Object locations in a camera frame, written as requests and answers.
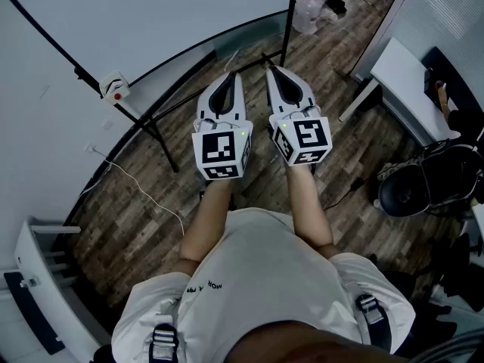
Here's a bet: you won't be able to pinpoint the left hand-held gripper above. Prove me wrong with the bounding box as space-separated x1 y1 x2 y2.
191 70 253 182

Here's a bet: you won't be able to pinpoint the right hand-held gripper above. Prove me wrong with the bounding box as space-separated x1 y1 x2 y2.
265 65 334 167

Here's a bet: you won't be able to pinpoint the person's right forearm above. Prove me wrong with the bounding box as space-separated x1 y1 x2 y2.
285 163 334 259

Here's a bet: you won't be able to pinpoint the person's left forearm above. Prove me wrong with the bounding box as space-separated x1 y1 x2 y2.
178 175 234 261

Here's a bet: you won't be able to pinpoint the black whiteboard stand legs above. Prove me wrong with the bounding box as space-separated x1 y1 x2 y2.
111 51 284 173

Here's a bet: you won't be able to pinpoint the black bin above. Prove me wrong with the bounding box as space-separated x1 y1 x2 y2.
355 77 383 113

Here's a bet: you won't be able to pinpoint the large clear water bottle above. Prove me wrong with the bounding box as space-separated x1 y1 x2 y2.
293 0 327 36

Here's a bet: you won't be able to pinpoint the white box with red button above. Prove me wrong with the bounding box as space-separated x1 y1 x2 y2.
98 70 132 107

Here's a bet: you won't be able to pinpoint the large white desk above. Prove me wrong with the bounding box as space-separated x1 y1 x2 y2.
338 38 461 147

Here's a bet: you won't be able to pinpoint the large black-framed whiteboard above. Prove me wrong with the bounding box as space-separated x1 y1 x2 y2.
7 0 303 100

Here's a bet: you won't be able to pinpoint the person's white shirt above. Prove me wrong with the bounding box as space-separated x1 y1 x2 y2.
111 206 417 363

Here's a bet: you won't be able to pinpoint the narrow white desk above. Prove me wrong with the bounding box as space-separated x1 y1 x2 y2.
3 217 103 363

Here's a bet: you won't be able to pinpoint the person's face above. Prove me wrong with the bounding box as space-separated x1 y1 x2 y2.
226 319 413 363

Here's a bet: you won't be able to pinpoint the black desk mat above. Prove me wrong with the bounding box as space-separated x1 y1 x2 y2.
3 271 66 355

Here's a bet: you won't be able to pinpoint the black power cable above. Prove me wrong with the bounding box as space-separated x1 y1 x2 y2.
323 178 370 211

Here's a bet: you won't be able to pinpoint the white floor cable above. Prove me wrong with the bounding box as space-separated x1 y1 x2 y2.
77 143 186 238

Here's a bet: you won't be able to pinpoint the person's right harness strap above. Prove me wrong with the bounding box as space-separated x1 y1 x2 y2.
355 293 392 353

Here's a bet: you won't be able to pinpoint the person's harness strap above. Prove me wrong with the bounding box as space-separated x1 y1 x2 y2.
355 293 392 353
149 314 179 363

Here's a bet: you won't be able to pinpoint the person's left harness strap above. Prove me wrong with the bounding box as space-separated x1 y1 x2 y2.
149 314 179 363

